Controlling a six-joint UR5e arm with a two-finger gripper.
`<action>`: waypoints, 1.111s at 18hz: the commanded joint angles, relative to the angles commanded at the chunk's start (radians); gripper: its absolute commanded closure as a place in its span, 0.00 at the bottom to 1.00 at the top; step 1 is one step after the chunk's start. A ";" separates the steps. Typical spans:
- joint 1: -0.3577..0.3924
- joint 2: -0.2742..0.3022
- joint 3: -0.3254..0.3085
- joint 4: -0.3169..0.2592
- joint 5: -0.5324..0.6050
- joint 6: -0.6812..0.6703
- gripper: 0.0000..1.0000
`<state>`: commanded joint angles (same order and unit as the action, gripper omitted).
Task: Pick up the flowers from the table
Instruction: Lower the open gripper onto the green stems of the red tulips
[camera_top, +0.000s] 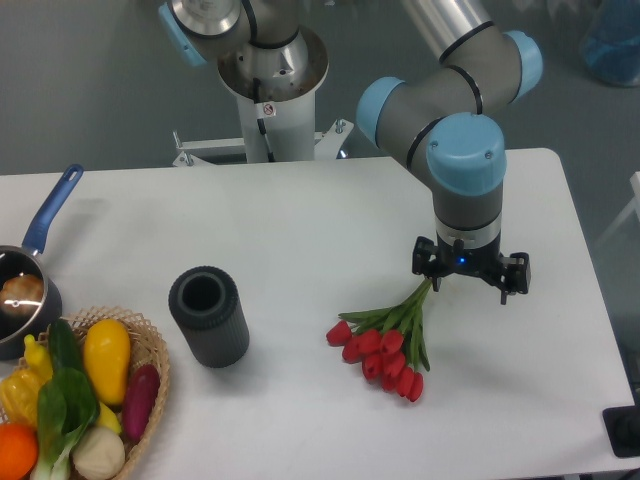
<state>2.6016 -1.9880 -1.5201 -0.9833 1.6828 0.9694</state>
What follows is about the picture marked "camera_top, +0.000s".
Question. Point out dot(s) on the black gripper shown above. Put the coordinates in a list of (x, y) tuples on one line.
[(436, 260)]

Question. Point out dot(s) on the red tulip bouquet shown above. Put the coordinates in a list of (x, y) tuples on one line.
[(388, 343)]

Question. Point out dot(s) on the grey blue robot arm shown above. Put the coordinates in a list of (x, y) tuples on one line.
[(440, 130)]

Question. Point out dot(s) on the black device at edge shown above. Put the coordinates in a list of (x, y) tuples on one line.
[(622, 426)]

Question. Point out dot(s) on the blue translucent container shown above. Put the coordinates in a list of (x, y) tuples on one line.
[(610, 48)]

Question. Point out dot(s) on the dark grey ribbed vase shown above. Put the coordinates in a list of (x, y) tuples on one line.
[(205, 304)]

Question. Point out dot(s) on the woven wicker basket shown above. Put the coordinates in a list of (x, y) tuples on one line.
[(147, 347)]

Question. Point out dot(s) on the purple eggplant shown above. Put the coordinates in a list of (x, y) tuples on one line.
[(139, 401)]

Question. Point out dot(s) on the yellow squash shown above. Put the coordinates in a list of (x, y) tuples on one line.
[(106, 356)]

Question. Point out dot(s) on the yellow lemon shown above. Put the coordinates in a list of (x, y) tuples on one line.
[(108, 419)]

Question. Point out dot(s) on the green cucumber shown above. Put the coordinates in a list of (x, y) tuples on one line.
[(63, 347)]

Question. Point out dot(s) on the beige garlic bulb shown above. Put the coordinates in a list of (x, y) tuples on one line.
[(99, 455)]

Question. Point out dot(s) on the green bok choy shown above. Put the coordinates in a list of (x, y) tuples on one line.
[(66, 407)]

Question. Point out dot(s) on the small yellow gourd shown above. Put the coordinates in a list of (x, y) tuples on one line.
[(37, 358)]

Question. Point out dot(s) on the brown bread roll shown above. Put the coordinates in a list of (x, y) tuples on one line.
[(22, 295)]

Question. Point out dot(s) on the yellow bell pepper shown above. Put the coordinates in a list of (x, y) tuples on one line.
[(19, 397)]

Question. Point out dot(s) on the orange fruit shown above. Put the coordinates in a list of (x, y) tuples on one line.
[(19, 451)]

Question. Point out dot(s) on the white frame at edge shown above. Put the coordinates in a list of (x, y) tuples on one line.
[(629, 210)]

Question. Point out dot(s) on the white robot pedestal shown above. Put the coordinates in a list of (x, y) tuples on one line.
[(275, 93)]

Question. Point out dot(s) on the blue handled saucepan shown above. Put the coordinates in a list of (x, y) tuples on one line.
[(24, 259)]

